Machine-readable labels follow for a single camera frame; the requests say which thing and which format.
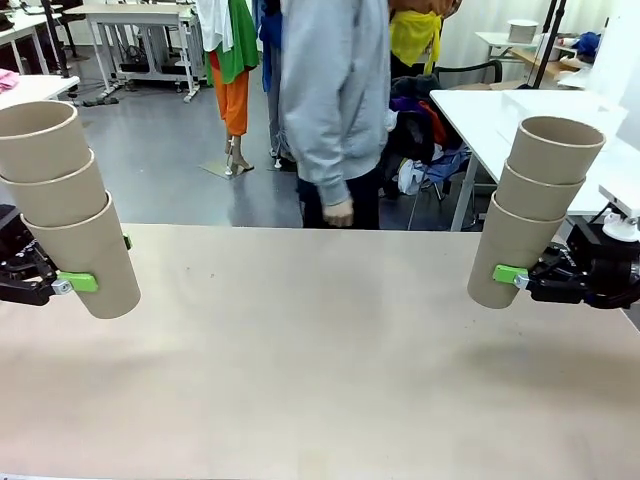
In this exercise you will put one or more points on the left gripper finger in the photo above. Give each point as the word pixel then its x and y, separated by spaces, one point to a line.
pixel 80 282
pixel 127 241

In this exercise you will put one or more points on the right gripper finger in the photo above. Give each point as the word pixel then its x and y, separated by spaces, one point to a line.
pixel 507 274
pixel 552 257

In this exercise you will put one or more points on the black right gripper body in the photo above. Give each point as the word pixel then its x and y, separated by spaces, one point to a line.
pixel 610 270

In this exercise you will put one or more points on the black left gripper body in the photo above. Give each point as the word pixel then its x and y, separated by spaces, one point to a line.
pixel 17 245

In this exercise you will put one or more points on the tan paper cup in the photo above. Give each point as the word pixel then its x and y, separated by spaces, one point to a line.
pixel 505 240
pixel 55 200
pixel 100 250
pixel 550 160
pixel 40 150
pixel 535 200

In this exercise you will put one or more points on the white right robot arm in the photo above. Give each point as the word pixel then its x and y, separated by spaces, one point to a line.
pixel 622 200

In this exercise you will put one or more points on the person's right forearm gray sleeve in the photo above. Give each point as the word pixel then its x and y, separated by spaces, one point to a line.
pixel 325 165

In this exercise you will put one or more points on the person's right hand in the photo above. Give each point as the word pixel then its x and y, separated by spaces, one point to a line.
pixel 340 214

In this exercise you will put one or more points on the white crumpled cloth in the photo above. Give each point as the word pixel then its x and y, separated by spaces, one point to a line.
pixel 410 177

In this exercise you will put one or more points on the white table with pink cloth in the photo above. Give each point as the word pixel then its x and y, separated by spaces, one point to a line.
pixel 45 85

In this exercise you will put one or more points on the pink cloth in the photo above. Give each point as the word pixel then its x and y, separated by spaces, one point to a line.
pixel 7 81

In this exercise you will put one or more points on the white side table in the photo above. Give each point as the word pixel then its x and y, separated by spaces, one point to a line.
pixel 465 115

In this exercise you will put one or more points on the black tripod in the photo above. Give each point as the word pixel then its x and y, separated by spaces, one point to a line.
pixel 536 87

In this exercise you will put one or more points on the black and red garment pile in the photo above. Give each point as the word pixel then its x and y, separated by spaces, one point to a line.
pixel 415 130

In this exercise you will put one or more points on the black office chair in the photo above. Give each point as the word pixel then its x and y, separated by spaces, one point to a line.
pixel 492 70

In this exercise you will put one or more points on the white board panel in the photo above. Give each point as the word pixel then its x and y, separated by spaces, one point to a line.
pixel 620 60

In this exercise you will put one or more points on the blue cloth bundle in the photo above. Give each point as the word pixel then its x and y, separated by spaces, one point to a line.
pixel 587 42

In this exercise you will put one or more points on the white background table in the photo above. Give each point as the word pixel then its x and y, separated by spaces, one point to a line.
pixel 25 22

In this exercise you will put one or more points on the gray round container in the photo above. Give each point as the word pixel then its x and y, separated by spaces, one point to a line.
pixel 522 32

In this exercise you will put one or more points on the white table with round container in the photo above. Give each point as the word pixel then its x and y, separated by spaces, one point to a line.
pixel 492 37

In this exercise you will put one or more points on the gray background desk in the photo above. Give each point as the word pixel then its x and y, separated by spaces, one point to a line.
pixel 130 12

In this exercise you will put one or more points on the hanging blue garment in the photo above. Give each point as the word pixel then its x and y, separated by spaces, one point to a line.
pixel 270 35

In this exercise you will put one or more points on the yellow garment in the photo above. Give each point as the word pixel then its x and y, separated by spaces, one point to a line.
pixel 412 37

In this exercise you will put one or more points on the person in gray hoodie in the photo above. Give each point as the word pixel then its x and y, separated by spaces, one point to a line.
pixel 330 75

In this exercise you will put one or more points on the orange brown garment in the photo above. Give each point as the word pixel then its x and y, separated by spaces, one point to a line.
pixel 425 6

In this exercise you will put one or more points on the black camera stand pole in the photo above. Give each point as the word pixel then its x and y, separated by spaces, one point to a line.
pixel 65 74

